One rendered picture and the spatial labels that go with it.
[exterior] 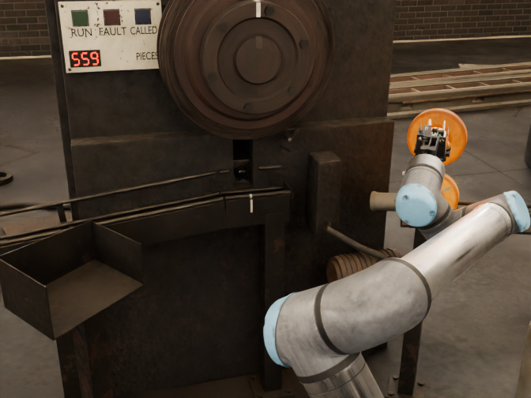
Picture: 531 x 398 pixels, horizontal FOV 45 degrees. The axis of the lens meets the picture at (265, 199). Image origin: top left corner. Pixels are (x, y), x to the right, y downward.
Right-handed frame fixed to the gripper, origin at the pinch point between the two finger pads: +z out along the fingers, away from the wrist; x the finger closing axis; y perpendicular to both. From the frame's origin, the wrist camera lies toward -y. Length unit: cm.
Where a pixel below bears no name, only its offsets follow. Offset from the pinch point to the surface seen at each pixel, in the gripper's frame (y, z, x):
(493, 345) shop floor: -101, 17, -25
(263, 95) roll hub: 14.1, -14.2, 42.7
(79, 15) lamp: 34, -17, 90
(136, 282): -16, -58, 64
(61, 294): -15, -68, 79
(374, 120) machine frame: -10.9, 19.1, 21.0
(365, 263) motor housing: -37.1, -16.4, 15.4
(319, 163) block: -12.1, -4.6, 31.6
